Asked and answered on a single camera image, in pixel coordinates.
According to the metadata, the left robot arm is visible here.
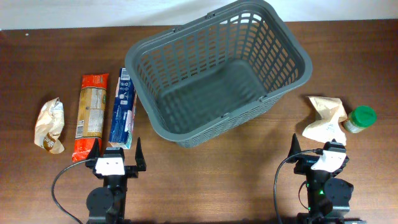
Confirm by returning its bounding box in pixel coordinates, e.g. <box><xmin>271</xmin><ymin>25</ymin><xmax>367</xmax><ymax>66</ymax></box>
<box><xmin>85</xmin><ymin>139</ymin><xmax>147</xmax><ymax>224</ymax></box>

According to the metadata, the crumpled brown snack bag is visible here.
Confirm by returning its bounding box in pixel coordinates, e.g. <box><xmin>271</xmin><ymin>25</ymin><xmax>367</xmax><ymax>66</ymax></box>
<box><xmin>34</xmin><ymin>98</ymin><xmax>65</xmax><ymax>154</ymax></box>

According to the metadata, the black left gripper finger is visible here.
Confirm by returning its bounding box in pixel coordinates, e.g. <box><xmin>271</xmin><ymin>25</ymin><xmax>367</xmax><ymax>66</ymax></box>
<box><xmin>135</xmin><ymin>138</ymin><xmax>147</xmax><ymax>171</ymax></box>
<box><xmin>88</xmin><ymin>138</ymin><xmax>100</xmax><ymax>159</ymax></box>

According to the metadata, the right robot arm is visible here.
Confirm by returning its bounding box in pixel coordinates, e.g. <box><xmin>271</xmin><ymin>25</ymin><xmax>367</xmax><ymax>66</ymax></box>
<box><xmin>287</xmin><ymin>134</ymin><xmax>365</xmax><ymax>224</ymax></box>

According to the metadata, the orange spaghetti packet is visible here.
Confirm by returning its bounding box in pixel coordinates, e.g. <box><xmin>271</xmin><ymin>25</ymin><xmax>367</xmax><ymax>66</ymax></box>
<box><xmin>72</xmin><ymin>73</ymin><xmax>109</xmax><ymax>162</ymax></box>

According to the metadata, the green lid jar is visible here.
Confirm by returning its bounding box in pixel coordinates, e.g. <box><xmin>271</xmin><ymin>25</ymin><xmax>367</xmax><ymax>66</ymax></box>
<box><xmin>343</xmin><ymin>105</ymin><xmax>377</xmax><ymax>133</ymax></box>

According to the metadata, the grey plastic basket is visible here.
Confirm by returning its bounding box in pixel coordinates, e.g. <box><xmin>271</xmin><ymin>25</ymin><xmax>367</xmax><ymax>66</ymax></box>
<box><xmin>124</xmin><ymin>1</ymin><xmax>313</xmax><ymax>147</ymax></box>

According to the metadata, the crumpled beige paper bag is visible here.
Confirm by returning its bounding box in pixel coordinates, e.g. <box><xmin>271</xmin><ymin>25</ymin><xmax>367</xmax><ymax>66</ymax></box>
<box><xmin>302</xmin><ymin>96</ymin><xmax>348</xmax><ymax>146</ymax></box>

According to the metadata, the blue carton box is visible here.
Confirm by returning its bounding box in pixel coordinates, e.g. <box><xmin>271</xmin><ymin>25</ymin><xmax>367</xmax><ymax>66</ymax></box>
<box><xmin>108</xmin><ymin>67</ymin><xmax>137</xmax><ymax>149</ymax></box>

